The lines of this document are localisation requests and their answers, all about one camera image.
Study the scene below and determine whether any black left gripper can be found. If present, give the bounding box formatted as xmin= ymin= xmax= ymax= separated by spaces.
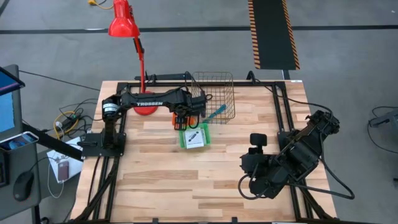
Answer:
xmin=172 ymin=91 xmax=209 ymax=131

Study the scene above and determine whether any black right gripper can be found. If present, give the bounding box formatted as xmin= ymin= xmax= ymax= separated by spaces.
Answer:
xmin=240 ymin=153 xmax=290 ymax=200

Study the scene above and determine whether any white and green acer box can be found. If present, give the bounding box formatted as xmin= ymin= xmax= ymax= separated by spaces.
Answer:
xmin=183 ymin=129 xmax=205 ymax=148

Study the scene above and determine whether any teal pen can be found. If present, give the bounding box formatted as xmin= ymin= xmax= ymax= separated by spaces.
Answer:
xmin=203 ymin=104 xmax=228 ymax=123

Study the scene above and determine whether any orange plastic bin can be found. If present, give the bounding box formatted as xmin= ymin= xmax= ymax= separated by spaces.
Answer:
xmin=172 ymin=112 xmax=197 ymax=127

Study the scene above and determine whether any green plastic bin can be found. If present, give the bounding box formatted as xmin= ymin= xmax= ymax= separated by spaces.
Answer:
xmin=178 ymin=123 xmax=211 ymax=149

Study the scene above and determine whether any black power strip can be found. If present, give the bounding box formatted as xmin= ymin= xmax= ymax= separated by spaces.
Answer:
xmin=134 ymin=72 xmax=192 ymax=82

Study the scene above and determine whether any black power adapter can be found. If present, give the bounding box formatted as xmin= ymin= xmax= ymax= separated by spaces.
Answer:
xmin=60 ymin=115 xmax=79 ymax=128

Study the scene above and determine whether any red desk lamp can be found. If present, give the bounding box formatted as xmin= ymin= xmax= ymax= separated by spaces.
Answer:
xmin=108 ymin=0 xmax=160 ymax=116

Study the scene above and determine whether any maroon power bank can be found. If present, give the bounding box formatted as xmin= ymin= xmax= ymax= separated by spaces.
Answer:
xmin=57 ymin=160 xmax=70 ymax=182

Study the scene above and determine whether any black yellow-striped floor mat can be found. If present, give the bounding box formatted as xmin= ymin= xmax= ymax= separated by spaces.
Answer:
xmin=248 ymin=0 xmax=301 ymax=70

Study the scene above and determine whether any black diagonal bar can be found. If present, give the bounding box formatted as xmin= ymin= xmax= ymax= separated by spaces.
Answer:
xmin=21 ymin=123 xmax=84 ymax=162

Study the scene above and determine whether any white paper sheet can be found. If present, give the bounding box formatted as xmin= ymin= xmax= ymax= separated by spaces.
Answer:
xmin=46 ymin=136 xmax=84 ymax=184

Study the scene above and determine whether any black tripod stand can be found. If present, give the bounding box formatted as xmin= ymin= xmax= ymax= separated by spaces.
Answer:
xmin=368 ymin=107 xmax=398 ymax=136

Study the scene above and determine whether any yellow plug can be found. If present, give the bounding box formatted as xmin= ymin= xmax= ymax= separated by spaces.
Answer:
xmin=88 ymin=0 xmax=114 ymax=10

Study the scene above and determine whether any smartphone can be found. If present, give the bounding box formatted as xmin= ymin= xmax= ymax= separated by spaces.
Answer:
xmin=0 ymin=131 xmax=40 ymax=152

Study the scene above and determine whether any grey desk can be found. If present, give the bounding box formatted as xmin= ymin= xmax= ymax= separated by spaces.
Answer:
xmin=0 ymin=64 xmax=43 ymax=224

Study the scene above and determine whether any black computer mouse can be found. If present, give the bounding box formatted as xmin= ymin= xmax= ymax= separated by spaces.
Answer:
xmin=12 ymin=170 xmax=35 ymax=202

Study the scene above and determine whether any computer monitor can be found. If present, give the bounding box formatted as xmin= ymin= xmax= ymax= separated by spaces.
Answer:
xmin=0 ymin=66 xmax=25 ymax=141

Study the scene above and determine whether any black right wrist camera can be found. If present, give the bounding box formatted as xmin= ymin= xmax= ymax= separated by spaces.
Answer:
xmin=250 ymin=133 xmax=267 ymax=155

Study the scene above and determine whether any copper wire basket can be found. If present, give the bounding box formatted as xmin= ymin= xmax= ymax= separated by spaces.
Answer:
xmin=190 ymin=71 xmax=236 ymax=125

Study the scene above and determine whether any black aluminium table frame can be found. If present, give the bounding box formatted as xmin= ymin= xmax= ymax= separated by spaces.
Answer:
xmin=73 ymin=81 xmax=335 ymax=224

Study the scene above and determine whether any yellow cable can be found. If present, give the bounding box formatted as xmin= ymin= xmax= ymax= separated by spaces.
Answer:
xmin=53 ymin=111 xmax=78 ymax=140

